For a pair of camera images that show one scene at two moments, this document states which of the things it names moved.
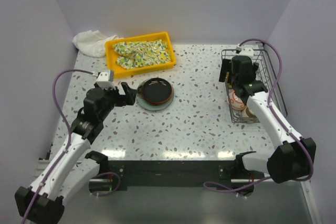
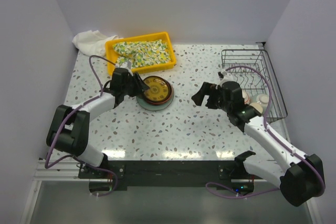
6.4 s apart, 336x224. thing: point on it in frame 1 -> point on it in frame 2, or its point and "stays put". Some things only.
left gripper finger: (130, 94) -> (140, 85)
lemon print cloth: (134, 54) stays put
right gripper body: (233, 82) -> (215, 100)
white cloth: (92, 42) stays put
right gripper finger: (226, 66) -> (206, 89)
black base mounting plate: (117, 176) stays put
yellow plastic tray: (118, 72) stays put
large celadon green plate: (146, 105) stays put
